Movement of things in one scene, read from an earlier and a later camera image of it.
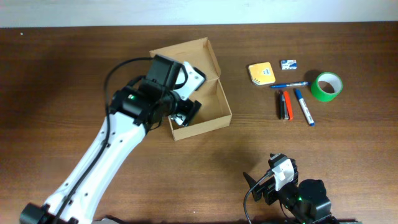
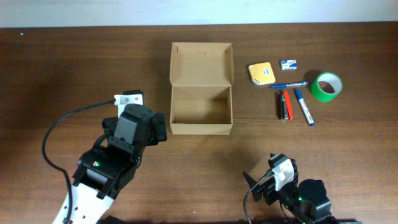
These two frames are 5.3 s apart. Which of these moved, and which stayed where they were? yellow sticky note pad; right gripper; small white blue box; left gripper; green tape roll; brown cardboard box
Moved: left gripper; brown cardboard box
Stayed: yellow sticky note pad; green tape roll; right gripper; small white blue box
